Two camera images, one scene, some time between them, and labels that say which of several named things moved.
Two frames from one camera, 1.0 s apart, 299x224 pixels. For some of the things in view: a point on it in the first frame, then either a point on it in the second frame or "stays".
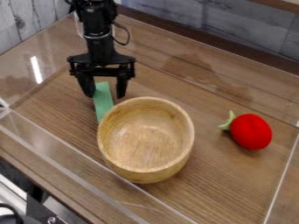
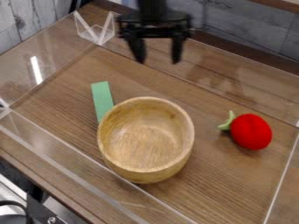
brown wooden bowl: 146,137 stays
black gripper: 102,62 to 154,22
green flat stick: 103,100 stays
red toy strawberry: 250,130 stays
